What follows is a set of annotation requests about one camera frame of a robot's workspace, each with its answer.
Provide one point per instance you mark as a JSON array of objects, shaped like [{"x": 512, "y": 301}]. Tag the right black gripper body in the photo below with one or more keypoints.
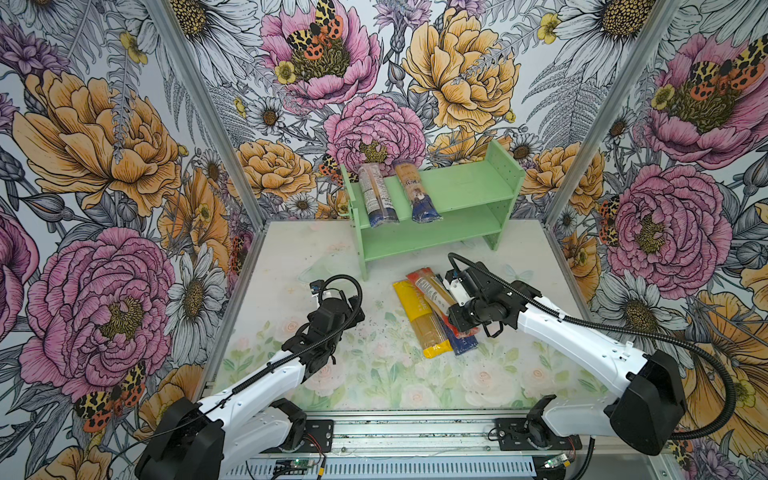
[{"x": 471, "y": 315}]

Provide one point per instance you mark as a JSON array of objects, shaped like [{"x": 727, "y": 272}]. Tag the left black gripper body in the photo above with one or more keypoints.
[{"x": 358, "y": 316}]

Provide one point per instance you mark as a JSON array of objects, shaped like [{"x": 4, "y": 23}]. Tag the red white label spaghetti bag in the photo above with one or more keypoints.
[{"x": 438, "y": 298}]

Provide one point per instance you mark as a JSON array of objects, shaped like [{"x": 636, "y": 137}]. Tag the blue Barilla spaghetti box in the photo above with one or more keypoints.
[{"x": 460, "y": 344}]

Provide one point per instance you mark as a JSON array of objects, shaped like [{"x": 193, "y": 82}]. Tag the yellow Pastatime spaghetti bag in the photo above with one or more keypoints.
[{"x": 427, "y": 328}]

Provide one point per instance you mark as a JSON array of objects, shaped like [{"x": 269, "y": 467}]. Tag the yellow blue spaghetti bag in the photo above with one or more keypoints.
[{"x": 423, "y": 209}]

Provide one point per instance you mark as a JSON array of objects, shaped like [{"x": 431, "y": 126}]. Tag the clear grey label spaghetti bag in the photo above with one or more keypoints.
[{"x": 378, "y": 203}]

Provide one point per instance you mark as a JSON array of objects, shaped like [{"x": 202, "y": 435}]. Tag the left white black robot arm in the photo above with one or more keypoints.
[{"x": 204, "y": 439}]

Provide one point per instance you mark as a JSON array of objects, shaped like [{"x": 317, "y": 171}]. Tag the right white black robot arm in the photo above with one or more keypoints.
[{"x": 644, "y": 401}]

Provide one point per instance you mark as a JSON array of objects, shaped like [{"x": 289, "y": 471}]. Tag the green wooden two-tier shelf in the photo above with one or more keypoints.
[{"x": 473, "y": 200}]

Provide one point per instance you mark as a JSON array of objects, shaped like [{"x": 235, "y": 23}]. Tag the small green circuit board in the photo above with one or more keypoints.
[{"x": 291, "y": 467}]

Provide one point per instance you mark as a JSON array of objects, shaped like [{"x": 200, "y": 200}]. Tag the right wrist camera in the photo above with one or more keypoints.
[{"x": 455, "y": 283}]

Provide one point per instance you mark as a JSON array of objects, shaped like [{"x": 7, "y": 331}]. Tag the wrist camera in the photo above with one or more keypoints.
[
  {"x": 455, "y": 283},
  {"x": 320, "y": 291}
]

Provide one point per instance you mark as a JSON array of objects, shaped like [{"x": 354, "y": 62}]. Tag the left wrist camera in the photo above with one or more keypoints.
[{"x": 320, "y": 291}]

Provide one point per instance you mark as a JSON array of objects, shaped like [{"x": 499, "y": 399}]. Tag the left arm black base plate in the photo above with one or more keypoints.
[{"x": 318, "y": 435}]

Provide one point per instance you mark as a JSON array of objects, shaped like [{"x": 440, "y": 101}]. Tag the aluminium front rail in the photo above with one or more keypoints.
[{"x": 452, "y": 445}]

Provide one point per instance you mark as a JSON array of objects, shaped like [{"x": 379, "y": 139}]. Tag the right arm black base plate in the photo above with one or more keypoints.
[{"x": 519, "y": 434}]

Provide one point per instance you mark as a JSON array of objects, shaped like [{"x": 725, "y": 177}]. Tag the right aluminium corner post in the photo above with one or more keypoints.
[{"x": 649, "y": 39}]

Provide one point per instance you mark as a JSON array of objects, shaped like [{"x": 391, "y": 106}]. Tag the aluminium corner post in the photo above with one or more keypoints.
[
  {"x": 649, "y": 39},
  {"x": 190, "y": 76}
]

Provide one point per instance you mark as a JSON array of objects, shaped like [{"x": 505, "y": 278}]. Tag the left aluminium corner post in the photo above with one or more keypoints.
[{"x": 190, "y": 76}]

